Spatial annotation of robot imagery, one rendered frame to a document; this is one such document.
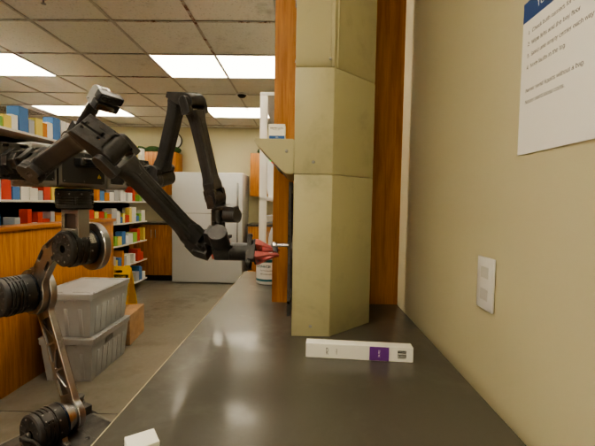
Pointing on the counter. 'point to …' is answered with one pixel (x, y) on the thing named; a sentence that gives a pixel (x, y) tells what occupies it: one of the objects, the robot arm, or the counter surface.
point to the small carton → (277, 131)
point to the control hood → (279, 154)
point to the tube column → (337, 35)
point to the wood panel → (387, 239)
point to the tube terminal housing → (331, 201)
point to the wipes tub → (264, 272)
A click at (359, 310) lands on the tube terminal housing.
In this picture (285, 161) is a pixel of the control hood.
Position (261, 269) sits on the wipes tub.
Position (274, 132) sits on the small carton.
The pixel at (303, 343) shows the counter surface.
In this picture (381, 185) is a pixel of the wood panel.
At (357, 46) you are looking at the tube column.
